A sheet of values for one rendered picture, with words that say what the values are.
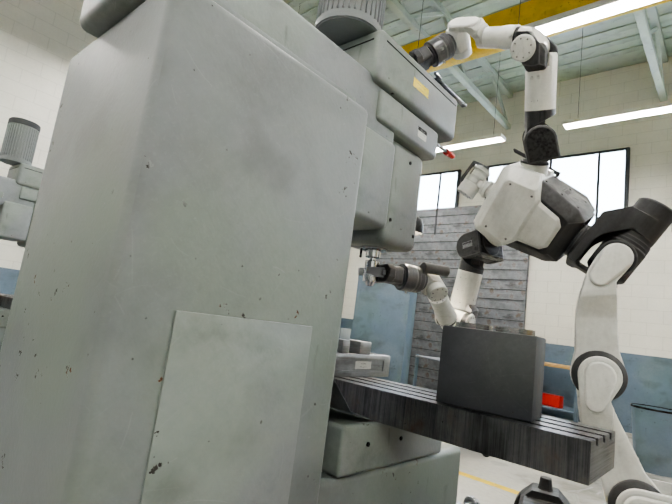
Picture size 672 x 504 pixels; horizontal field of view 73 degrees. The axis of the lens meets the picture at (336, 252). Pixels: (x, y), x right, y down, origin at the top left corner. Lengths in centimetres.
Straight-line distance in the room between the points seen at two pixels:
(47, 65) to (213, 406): 754
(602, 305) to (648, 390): 715
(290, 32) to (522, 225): 92
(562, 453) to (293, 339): 57
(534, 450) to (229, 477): 60
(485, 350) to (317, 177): 56
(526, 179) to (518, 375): 68
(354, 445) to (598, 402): 71
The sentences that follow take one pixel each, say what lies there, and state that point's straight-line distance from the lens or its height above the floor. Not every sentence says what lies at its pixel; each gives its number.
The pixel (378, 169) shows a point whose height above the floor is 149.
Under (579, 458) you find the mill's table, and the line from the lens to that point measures 106.
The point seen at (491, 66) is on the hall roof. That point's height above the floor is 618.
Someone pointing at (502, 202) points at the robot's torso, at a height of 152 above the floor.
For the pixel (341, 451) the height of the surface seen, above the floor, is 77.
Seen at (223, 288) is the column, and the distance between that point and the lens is 78.
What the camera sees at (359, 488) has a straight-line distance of 128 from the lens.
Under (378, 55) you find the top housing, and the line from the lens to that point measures 138.
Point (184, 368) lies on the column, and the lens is 76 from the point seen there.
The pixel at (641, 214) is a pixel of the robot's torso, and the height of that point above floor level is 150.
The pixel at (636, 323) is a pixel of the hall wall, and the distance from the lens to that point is 875.
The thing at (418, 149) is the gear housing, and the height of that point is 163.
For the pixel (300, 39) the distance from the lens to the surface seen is 117.
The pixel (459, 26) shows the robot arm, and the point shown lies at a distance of 172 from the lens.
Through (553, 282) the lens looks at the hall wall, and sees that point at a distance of 908.
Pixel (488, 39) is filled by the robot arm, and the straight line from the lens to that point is 169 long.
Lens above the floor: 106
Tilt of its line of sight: 9 degrees up
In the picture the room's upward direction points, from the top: 8 degrees clockwise
